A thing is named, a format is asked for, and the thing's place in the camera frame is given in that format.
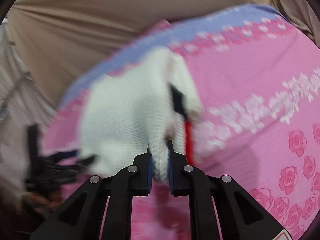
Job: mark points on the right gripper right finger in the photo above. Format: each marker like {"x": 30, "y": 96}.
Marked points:
{"x": 220, "y": 208}

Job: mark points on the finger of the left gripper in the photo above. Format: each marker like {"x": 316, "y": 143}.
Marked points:
{"x": 83, "y": 164}
{"x": 59, "y": 156}

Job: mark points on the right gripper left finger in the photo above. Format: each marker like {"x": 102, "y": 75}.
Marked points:
{"x": 100, "y": 208}

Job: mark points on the white red black knit sweater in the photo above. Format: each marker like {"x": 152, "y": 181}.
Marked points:
{"x": 133, "y": 113}

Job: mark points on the person's left hand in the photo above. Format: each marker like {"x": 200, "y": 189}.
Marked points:
{"x": 44, "y": 205}

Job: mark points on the white satin curtain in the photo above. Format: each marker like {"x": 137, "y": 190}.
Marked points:
{"x": 22, "y": 104}

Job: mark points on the beige fabric backdrop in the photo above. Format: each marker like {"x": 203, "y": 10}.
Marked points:
{"x": 59, "y": 40}

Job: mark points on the pink floral bed sheet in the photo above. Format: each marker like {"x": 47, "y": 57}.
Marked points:
{"x": 257, "y": 77}

